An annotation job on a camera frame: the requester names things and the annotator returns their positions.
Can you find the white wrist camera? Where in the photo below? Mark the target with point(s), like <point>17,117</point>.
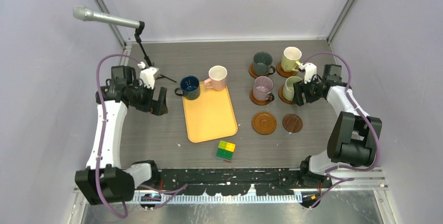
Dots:
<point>148,75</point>
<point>309,70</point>

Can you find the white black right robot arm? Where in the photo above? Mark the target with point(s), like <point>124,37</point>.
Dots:
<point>353,143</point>

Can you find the silver microphone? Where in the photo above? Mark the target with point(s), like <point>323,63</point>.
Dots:
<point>86,14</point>

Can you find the black microphone tripod stand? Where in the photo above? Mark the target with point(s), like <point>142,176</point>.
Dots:
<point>137,35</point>

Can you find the colourful toy brick block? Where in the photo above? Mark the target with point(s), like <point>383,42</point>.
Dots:
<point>225,151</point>

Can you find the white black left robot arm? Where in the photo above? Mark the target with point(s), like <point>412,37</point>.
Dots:
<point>103,175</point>

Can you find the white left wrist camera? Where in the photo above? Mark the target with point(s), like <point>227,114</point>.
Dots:
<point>148,75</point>

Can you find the yellow plastic tray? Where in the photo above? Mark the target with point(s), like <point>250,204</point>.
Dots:
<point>210,116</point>

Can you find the yellow-green faceted mug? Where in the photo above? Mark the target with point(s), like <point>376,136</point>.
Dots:
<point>290,59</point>

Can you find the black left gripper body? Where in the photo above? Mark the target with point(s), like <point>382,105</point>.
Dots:
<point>140,97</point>

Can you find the purple mug black handle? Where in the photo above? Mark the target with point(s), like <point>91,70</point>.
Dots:
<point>262,87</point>

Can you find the dark grey green mug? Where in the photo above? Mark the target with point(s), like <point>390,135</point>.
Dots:
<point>263,58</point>

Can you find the brown wooden coaster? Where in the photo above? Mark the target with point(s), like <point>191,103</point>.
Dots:
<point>283,73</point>
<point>261,103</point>
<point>252,73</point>
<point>282,98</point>
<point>264,123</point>

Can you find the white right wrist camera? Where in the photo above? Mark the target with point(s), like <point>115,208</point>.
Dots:
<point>309,70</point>

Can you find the light green mug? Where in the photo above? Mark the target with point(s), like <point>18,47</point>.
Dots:
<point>288,87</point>

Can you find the pink faceted mug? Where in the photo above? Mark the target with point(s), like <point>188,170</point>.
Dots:
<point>217,78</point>

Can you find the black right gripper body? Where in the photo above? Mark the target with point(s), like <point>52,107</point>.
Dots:
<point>311,91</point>

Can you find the dark blue mug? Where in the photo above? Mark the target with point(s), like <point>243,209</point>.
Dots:
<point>189,88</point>

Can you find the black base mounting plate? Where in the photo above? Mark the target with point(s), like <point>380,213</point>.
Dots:
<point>230,181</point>

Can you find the dark walnut wooden coaster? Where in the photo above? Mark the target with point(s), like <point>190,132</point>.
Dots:
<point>292,123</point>

